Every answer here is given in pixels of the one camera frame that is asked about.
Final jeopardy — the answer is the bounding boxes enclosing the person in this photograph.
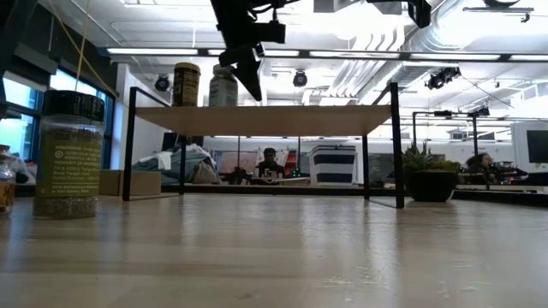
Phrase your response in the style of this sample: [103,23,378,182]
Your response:
[465,152,497,175]
[255,147,286,179]

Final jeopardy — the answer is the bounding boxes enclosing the black-lid green-label spice jar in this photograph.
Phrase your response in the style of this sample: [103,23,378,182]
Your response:
[33,89,106,221]

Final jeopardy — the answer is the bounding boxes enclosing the white cabinet with dark screen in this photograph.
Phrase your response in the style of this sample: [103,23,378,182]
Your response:
[511,121,548,175]

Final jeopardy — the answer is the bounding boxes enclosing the black metal table frame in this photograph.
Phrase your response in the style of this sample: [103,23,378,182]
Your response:
[0,0,548,209]

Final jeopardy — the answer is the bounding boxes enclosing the black metal stand frame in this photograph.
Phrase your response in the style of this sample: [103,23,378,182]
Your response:
[411,110,491,157]

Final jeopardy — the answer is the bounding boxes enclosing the white-lid spice jar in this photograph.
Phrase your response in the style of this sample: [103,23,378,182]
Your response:
[208,63,239,108]

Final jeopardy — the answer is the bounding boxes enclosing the wooden shelf with black legs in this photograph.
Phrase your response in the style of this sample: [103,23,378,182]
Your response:
[122,83,406,210]

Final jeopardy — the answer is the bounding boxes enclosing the long ceiling light rail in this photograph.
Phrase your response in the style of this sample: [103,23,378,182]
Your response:
[98,45,548,64]

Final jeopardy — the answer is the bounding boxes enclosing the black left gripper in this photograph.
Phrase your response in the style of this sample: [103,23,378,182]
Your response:
[209,0,296,103]

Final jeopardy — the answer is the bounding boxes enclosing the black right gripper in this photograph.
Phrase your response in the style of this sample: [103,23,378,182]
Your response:
[366,0,432,29]

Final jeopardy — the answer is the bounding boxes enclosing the yellow hanging cable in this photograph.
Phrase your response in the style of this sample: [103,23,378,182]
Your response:
[49,0,119,98]

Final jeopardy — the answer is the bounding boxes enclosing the black ceiling spotlight cluster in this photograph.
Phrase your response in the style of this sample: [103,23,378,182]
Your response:
[426,66,462,91]

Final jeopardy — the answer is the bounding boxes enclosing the small cardboard box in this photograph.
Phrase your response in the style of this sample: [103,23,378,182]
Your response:
[98,169,163,197]

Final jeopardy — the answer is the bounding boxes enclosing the potted succulent plant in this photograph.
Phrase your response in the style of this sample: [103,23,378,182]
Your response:
[401,140,462,203]

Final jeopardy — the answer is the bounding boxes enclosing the silver ventilation duct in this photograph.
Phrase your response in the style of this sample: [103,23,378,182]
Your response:
[329,0,548,102]

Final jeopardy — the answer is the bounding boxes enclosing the yellow-lid spice jar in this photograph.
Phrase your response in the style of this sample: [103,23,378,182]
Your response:
[172,62,202,108]

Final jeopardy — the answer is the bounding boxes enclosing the black and white striped bin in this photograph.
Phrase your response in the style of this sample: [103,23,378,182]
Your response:
[308,144,358,187]

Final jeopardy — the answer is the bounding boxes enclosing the small clear spice jar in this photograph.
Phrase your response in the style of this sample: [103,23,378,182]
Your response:
[0,144,17,216]

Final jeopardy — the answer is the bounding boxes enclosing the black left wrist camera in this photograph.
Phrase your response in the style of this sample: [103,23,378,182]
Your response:
[255,20,287,44]

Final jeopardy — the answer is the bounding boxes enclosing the pile of cloths and bags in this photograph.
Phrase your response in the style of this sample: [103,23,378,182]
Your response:
[131,143,222,186]

